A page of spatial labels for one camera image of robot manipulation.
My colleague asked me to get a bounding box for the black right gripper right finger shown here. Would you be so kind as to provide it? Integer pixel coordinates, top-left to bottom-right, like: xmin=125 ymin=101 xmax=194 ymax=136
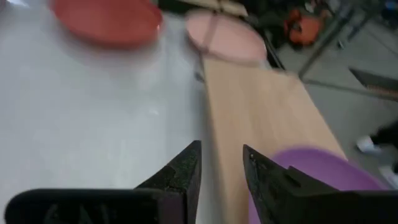
xmin=243 ymin=144 xmax=398 ymax=224

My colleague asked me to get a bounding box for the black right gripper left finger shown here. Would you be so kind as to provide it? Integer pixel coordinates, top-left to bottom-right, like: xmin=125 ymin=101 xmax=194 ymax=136
xmin=4 ymin=140 xmax=202 ymax=224

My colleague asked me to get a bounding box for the red plastic plate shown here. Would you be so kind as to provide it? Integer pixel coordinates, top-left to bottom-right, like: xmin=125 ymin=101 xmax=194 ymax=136
xmin=48 ymin=0 xmax=164 ymax=50

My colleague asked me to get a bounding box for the purple plastic plate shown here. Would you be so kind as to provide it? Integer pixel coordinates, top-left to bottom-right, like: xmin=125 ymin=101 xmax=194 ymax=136
xmin=248 ymin=147 xmax=388 ymax=224

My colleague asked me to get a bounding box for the person's white shoe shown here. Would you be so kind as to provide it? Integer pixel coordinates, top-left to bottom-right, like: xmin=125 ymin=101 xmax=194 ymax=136
xmin=356 ymin=135 xmax=384 ymax=156
xmin=378 ymin=164 xmax=398 ymax=189

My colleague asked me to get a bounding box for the person's leg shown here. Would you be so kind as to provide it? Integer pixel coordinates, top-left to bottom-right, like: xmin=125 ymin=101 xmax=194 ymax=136
xmin=369 ymin=120 xmax=398 ymax=147

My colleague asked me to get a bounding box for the black computer case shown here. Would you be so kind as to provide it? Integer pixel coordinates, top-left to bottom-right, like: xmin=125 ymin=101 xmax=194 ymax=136
xmin=348 ymin=67 xmax=398 ymax=101

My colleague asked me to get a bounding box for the light pink plastic plate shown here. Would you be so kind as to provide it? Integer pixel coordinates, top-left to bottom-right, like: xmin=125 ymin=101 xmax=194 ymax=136
xmin=185 ymin=9 xmax=268 ymax=65

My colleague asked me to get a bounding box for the orange shop vacuum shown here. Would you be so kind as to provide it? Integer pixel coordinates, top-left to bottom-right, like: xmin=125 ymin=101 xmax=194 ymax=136
xmin=282 ymin=7 xmax=331 ymax=47

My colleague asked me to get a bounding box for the wooden shelf with black frame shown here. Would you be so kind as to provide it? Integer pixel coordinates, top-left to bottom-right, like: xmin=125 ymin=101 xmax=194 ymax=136
xmin=192 ymin=6 xmax=349 ymax=224

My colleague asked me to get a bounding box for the black aluminium table frame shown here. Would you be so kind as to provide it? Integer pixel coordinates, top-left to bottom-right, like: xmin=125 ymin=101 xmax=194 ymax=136
xmin=262 ymin=39 xmax=286 ymax=72

